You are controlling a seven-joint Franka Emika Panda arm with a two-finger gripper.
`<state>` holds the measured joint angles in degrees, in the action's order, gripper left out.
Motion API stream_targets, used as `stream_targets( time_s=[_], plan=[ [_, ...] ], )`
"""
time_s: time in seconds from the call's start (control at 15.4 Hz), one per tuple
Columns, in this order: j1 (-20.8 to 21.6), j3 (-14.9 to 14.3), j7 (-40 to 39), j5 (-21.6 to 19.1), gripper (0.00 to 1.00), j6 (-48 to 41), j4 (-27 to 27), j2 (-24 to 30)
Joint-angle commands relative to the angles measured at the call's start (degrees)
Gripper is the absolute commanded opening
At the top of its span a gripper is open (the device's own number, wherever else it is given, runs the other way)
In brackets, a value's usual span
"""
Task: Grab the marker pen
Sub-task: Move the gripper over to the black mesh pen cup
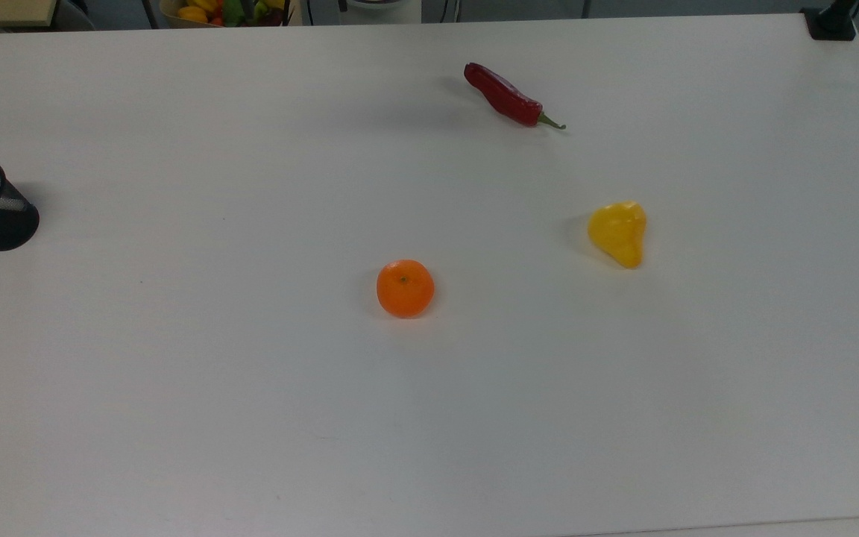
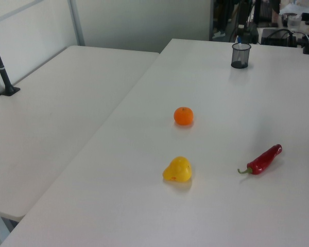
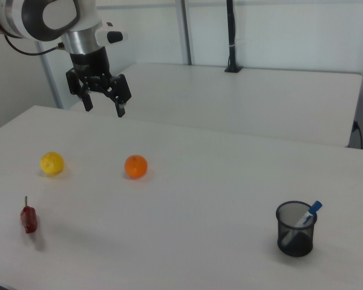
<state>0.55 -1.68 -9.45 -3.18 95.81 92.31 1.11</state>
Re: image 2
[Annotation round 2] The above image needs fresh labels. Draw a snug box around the black box device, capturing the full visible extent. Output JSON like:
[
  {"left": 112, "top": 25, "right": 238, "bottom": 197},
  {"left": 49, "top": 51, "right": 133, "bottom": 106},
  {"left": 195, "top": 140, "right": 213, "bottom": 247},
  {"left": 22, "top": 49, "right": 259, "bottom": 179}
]
[{"left": 261, "top": 28, "right": 297, "bottom": 47}]

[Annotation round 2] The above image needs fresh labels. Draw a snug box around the yellow pear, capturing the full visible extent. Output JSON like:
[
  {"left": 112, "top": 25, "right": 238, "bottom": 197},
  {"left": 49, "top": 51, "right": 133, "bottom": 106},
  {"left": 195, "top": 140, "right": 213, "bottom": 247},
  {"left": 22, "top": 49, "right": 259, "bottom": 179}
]
[{"left": 162, "top": 156, "right": 193, "bottom": 182}]

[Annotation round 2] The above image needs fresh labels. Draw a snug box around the black pole stand with base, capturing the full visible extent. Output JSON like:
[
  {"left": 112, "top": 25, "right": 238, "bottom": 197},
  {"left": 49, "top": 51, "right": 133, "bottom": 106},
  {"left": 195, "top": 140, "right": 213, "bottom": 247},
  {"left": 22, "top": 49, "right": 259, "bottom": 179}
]
[{"left": 0, "top": 25, "right": 21, "bottom": 97}]

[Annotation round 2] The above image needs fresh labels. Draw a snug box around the dark green black device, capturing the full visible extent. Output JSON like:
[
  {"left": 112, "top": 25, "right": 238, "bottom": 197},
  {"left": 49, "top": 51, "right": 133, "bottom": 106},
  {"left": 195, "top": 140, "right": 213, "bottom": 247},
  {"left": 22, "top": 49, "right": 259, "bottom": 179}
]
[{"left": 246, "top": 22, "right": 259, "bottom": 44}]

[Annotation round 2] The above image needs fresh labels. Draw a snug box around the orange mandarin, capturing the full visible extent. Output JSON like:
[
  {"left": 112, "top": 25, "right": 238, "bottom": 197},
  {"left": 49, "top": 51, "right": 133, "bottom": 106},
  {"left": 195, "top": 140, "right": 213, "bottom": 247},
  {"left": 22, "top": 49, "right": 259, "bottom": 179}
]
[{"left": 173, "top": 106, "right": 195, "bottom": 126}]

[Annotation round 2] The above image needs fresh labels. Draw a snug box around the black mesh pen cup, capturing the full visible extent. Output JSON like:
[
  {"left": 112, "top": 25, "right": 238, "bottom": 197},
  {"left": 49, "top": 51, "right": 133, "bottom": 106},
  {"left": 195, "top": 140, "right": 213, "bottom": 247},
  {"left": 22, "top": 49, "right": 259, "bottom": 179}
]
[{"left": 230, "top": 42, "right": 252, "bottom": 69}]

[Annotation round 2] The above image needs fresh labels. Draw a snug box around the red chili pepper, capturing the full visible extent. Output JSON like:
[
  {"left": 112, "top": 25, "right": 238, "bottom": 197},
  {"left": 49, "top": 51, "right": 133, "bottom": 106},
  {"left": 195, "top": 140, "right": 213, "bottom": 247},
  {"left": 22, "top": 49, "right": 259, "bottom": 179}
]
[{"left": 237, "top": 144, "right": 283, "bottom": 176}]

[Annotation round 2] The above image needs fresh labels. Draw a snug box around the clear plastic container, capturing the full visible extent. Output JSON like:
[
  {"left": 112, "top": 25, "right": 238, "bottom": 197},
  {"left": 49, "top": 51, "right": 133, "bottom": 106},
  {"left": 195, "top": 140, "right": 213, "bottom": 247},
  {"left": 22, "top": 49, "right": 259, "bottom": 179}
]
[{"left": 286, "top": 15, "right": 301, "bottom": 29}]

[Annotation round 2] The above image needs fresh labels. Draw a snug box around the black monitor stand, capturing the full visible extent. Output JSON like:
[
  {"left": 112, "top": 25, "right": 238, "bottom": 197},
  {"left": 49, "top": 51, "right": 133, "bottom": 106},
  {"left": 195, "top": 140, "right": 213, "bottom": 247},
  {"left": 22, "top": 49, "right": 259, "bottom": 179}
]
[{"left": 253, "top": 0, "right": 274, "bottom": 27}]

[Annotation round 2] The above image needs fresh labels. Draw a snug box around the grey partition frame post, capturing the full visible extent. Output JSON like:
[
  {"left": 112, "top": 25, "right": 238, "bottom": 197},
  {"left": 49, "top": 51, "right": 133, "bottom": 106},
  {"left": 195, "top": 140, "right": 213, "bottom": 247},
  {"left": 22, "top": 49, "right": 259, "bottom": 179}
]
[{"left": 67, "top": 0, "right": 86, "bottom": 47}]

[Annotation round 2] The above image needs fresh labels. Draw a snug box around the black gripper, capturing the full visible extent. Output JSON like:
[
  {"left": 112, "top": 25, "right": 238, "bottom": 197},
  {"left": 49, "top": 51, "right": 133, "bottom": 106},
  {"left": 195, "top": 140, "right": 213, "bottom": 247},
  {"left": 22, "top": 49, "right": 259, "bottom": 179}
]
[{"left": 237, "top": 2, "right": 249, "bottom": 38}]

